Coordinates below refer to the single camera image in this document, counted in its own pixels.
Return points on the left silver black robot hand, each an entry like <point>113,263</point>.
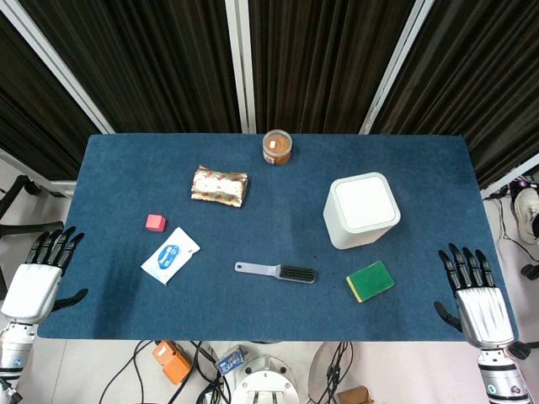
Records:
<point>31,290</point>

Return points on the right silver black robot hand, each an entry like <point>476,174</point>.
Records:
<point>484,315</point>

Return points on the green yellow sponge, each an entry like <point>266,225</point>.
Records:
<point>372,280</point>

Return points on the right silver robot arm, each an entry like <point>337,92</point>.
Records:
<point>501,374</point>

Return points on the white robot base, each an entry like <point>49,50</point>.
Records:
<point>266,381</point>

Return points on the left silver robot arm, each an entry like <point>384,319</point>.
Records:
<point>14,349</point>

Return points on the white square container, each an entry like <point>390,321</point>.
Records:
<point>362,210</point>

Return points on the white sneaker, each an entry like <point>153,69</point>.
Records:
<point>524,214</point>

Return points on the red cube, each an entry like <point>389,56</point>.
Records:
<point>155,223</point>

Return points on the white blue wet wipes pack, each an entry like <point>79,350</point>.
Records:
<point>168,257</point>

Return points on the brown cardboard box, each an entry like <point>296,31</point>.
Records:
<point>355,395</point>

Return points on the orange box device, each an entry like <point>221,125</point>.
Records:
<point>172,362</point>

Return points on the black pleated curtain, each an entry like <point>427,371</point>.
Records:
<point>33,105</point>
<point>147,63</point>
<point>476,76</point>
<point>320,63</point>

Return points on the grey brush with black bristles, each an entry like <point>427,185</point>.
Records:
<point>290,274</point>

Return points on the blue circuit board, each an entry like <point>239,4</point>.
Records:
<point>230,361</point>

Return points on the gold foil snack packet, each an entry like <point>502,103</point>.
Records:
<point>220,186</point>

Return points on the blue table cloth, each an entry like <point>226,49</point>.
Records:
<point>269,235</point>

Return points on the clear jar of rubber bands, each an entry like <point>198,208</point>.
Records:
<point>277,148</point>

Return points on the white metal frame post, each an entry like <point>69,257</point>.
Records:
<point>240,63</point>
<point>398,63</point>
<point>54,63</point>

